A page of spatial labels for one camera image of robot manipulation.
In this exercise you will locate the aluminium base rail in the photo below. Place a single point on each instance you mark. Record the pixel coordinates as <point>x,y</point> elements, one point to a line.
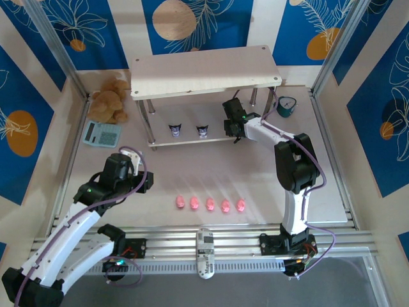
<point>172,252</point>

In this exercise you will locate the light blue calculator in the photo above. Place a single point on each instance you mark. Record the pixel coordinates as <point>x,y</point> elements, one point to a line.
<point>103,136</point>

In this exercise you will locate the brown plush toy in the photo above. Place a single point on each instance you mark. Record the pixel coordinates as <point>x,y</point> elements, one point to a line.
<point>107,102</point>

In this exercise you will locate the aluminium side rail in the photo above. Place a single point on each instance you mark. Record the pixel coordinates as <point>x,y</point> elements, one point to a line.
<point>342,192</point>
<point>65,172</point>

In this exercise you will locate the black controller board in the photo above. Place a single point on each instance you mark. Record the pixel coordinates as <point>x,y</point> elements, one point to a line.
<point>294,268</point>
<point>115,267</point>

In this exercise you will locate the pink pig toy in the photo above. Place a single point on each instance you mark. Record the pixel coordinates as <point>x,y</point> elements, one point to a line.
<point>241,205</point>
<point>210,204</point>
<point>194,203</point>
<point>180,202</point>
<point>226,206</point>

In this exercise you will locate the aluminium frame post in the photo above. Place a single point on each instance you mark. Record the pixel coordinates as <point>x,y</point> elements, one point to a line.
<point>342,41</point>
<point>54,41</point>

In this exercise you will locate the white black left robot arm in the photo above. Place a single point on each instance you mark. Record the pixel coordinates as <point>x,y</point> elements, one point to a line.
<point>60,243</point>

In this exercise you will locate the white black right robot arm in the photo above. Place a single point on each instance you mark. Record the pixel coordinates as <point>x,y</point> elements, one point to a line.
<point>295,166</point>

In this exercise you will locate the silver oval label tag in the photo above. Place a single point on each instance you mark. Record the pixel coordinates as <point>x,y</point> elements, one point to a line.
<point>204,252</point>

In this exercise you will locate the white two-tier shelf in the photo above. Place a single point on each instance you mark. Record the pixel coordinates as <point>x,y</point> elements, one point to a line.
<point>204,70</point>

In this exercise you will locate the black purple devil-eared toy figure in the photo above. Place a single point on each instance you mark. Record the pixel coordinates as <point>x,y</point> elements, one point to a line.
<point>202,131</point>
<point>175,130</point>

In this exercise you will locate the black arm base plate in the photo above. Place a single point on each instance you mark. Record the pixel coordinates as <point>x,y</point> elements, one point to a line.
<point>135,247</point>
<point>270,244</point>

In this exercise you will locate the teal alarm clock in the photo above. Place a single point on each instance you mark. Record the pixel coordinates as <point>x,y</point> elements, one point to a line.
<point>286,107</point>

